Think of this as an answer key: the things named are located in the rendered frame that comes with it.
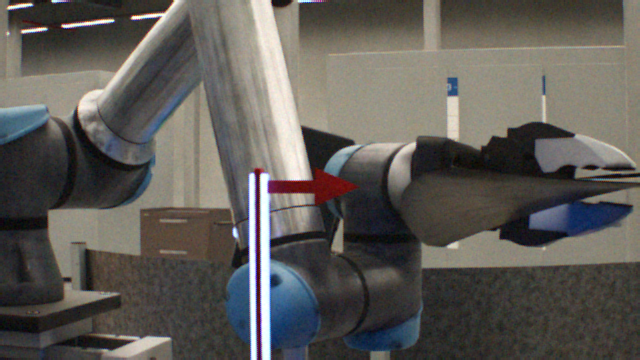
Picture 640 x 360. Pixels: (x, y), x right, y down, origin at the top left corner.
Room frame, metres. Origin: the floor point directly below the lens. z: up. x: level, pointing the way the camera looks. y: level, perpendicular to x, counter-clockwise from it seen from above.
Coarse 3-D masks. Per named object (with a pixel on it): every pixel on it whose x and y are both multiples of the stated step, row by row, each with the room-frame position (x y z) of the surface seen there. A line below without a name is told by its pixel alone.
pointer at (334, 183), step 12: (276, 180) 0.62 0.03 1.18; (288, 180) 0.62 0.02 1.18; (300, 180) 0.62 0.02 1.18; (312, 180) 0.62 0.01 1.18; (324, 180) 0.62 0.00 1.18; (336, 180) 0.62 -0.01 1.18; (276, 192) 0.62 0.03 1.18; (288, 192) 0.62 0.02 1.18; (300, 192) 0.62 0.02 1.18; (312, 192) 0.62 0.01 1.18; (324, 192) 0.62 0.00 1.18; (336, 192) 0.62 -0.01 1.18
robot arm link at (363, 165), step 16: (368, 144) 0.94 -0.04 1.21; (384, 144) 0.92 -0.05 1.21; (400, 144) 0.90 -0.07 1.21; (336, 160) 0.95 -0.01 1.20; (352, 160) 0.93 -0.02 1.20; (368, 160) 0.91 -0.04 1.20; (384, 160) 0.89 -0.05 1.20; (336, 176) 0.93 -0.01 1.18; (352, 176) 0.92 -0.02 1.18; (368, 176) 0.90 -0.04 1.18; (384, 176) 0.88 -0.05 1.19; (352, 192) 0.92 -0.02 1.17; (368, 192) 0.90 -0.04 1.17; (384, 192) 0.88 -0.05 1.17; (336, 208) 0.95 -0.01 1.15; (352, 208) 0.92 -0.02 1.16; (368, 208) 0.90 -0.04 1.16; (384, 208) 0.89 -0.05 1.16; (352, 224) 0.91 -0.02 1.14; (368, 224) 0.90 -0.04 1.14; (384, 224) 0.90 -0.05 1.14; (400, 224) 0.90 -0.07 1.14
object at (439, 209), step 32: (416, 192) 0.59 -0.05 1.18; (448, 192) 0.59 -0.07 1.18; (480, 192) 0.59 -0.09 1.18; (512, 192) 0.60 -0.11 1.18; (544, 192) 0.61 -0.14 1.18; (576, 192) 0.64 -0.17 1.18; (608, 192) 0.68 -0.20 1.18; (416, 224) 0.68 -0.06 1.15; (448, 224) 0.69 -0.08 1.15; (480, 224) 0.71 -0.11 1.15
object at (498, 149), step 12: (492, 144) 0.78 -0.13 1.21; (504, 144) 0.77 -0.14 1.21; (516, 144) 0.76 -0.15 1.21; (480, 156) 0.79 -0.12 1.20; (492, 156) 0.78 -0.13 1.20; (504, 156) 0.77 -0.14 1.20; (516, 156) 0.76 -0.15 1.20; (480, 168) 0.79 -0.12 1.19; (492, 168) 0.78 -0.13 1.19; (504, 168) 0.77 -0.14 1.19; (516, 168) 0.75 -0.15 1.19; (528, 168) 0.75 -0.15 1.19; (540, 168) 0.76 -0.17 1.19; (576, 168) 0.79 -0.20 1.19; (492, 228) 0.78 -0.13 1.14; (504, 228) 0.76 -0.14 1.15
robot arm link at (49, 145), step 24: (0, 120) 1.06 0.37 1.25; (24, 120) 1.08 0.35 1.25; (48, 120) 1.14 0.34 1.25; (0, 144) 1.06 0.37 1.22; (24, 144) 1.08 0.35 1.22; (48, 144) 1.11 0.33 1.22; (72, 144) 1.14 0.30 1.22; (0, 168) 1.06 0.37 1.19; (24, 168) 1.08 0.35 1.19; (48, 168) 1.10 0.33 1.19; (72, 168) 1.13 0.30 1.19; (0, 192) 1.06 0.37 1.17; (24, 192) 1.08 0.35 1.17; (48, 192) 1.12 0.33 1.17; (0, 216) 1.06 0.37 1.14; (24, 216) 1.08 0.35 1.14
